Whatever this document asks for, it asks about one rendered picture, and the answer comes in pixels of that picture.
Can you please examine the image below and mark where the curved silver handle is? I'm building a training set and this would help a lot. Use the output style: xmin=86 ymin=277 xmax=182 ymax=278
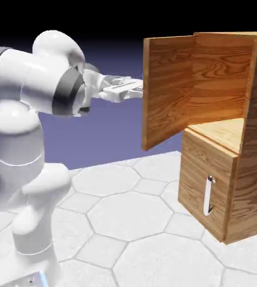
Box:
xmin=203 ymin=175 xmax=217 ymax=217

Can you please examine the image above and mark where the wooden door with silver handle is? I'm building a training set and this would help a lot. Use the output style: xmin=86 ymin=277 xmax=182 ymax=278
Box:
xmin=177 ymin=128 xmax=240 ymax=243

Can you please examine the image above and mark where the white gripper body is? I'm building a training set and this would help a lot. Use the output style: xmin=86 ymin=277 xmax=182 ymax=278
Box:
xmin=97 ymin=75 xmax=144 ymax=103

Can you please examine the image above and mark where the light wood cabinet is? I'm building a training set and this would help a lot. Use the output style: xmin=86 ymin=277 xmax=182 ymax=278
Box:
xmin=177 ymin=31 xmax=257 ymax=245

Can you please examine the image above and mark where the wooden door without visible handle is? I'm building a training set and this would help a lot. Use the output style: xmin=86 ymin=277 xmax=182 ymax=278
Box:
xmin=141 ymin=34 xmax=198 ymax=151

